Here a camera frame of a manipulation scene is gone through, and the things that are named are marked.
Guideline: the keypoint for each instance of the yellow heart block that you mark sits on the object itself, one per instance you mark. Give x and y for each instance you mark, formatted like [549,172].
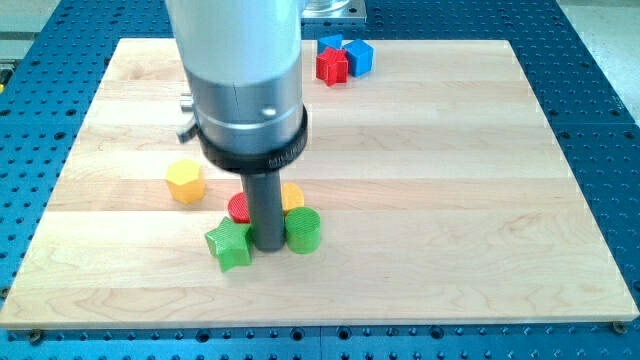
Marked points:
[292,197]

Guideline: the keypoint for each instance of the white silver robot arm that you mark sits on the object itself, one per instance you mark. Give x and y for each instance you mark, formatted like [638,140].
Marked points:
[242,60]

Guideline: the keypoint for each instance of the yellow hexagon block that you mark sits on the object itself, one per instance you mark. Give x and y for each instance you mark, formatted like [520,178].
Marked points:
[185,181]

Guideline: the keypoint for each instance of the green cylinder block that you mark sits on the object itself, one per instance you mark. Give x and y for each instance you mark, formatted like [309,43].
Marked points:
[303,230]

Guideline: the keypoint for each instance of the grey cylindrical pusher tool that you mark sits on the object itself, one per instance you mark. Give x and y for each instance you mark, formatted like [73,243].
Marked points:
[263,196]

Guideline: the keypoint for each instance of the red round block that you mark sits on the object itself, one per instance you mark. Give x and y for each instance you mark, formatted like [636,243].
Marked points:
[237,208]

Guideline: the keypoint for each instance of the green star block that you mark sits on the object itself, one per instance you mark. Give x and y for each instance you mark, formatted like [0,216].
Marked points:
[230,244]

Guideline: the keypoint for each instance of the red star block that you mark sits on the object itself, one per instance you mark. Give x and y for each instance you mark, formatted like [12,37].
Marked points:
[332,66]

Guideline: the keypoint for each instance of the light wooden board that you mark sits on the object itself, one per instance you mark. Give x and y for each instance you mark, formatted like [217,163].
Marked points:
[443,194]

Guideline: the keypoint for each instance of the blue cube block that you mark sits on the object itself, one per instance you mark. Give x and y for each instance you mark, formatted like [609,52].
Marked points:
[360,57]

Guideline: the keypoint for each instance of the blue triangle block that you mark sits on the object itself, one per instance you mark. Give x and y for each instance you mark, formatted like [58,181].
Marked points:
[331,41]

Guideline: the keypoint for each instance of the blue perforated metal table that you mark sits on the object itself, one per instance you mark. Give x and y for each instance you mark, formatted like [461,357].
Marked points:
[50,93]

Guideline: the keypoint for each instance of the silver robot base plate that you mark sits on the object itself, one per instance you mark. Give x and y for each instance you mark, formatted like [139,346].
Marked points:
[335,11]

